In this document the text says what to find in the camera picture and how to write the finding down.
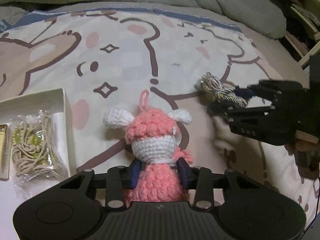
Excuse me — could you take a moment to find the grey yellow yarn knot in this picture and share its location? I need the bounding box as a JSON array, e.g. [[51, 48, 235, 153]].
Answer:
[[195, 72, 249, 108]]

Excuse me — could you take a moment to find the pink crochet sheep doll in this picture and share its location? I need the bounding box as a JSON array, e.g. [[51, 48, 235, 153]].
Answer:
[[103, 90, 193, 205]]

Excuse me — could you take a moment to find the white shallow cardboard box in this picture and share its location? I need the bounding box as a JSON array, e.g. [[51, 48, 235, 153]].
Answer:
[[0, 87, 78, 240]]

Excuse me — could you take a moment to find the bagged cream cord with beads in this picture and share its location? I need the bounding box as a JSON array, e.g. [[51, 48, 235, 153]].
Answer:
[[10, 108, 70, 181]]

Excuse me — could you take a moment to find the cream open wardrobe shelf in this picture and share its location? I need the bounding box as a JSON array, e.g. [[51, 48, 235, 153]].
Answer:
[[270, 0, 319, 69]]

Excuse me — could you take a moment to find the cartoon bear printed blanket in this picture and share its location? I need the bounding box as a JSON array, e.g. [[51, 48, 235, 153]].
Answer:
[[1, 8, 319, 222]]

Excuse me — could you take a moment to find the small yellow card box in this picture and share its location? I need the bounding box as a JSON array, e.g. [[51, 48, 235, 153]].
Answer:
[[0, 124, 11, 180]]

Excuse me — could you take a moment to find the beige fleece blanket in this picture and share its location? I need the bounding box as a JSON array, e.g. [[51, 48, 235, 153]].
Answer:
[[0, 5, 28, 33]]

